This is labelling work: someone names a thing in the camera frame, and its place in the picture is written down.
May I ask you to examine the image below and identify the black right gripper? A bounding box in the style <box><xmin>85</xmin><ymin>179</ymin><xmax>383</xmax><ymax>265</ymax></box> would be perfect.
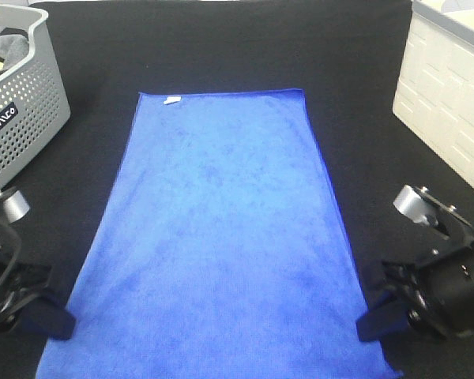
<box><xmin>356</xmin><ymin>261</ymin><xmax>448</xmax><ymax>342</ymax></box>

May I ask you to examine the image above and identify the blue microfiber towel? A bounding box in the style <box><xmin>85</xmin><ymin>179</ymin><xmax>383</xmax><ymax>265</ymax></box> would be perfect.
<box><xmin>36</xmin><ymin>89</ymin><xmax>399</xmax><ymax>378</ymax></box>

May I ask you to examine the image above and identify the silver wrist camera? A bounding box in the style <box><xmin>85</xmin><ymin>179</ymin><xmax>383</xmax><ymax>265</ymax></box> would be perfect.
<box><xmin>393</xmin><ymin>185</ymin><xmax>438</xmax><ymax>227</ymax></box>
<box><xmin>0</xmin><ymin>189</ymin><xmax>30</xmax><ymax>223</ymax></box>

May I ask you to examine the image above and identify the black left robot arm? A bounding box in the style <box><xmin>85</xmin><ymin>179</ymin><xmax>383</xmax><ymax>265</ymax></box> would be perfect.
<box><xmin>0</xmin><ymin>224</ymin><xmax>76</xmax><ymax>340</ymax></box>

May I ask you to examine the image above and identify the grey cloth in basket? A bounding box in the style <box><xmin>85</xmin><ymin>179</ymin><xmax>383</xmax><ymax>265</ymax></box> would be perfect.
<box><xmin>0</xmin><ymin>34</ymin><xmax>29</xmax><ymax>70</ymax></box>

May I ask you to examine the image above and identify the black table cover cloth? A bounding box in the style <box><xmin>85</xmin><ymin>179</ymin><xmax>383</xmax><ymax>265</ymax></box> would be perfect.
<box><xmin>0</xmin><ymin>1</ymin><xmax>474</xmax><ymax>378</ymax></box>

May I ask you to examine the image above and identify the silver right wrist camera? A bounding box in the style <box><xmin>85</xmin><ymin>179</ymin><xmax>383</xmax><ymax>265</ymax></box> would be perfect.
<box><xmin>393</xmin><ymin>185</ymin><xmax>438</xmax><ymax>227</ymax></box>

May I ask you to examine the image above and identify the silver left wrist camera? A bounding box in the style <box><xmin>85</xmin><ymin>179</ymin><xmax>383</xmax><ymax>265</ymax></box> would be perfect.
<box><xmin>0</xmin><ymin>189</ymin><xmax>30</xmax><ymax>223</ymax></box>

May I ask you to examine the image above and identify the grey perforated plastic basket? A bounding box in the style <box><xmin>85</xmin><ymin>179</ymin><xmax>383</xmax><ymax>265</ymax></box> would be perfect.
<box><xmin>0</xmin><ymin>4</ymin><xmax>70</xmax><ymax>190</ymax></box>

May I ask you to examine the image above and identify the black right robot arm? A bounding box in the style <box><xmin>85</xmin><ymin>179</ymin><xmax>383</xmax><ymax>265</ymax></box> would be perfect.
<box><xmin>356</xmin><ymin>207</ymin><xmax>474</xmax><ymax>342</ymax></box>

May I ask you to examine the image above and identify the white plastic storage bin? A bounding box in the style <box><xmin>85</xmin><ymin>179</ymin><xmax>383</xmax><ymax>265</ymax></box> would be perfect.
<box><xmin>393</xmin><ymin>1</ymin><xmax>474</xmax><ymax>189</ymax></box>

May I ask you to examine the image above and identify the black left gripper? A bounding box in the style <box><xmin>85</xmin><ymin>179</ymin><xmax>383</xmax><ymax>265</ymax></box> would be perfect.
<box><xmin>0</xmin><ymin>261</ymin><xmax>76</xmax><ymax>340</ymax></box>

